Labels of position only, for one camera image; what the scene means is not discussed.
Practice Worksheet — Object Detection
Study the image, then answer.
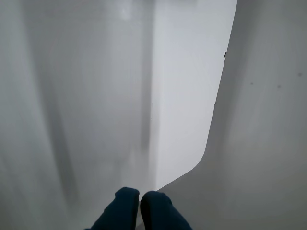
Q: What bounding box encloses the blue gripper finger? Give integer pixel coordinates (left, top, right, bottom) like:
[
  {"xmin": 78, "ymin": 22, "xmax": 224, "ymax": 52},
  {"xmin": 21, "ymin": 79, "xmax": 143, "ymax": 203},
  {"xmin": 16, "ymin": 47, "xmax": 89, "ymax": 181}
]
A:
[
  {"xmin": 140, "ymin": 190, "xmax": 192, "ymax": 230},
  {"xmin": 90, "ymin": 187, "xmax": 140, "ymax": 230}
]

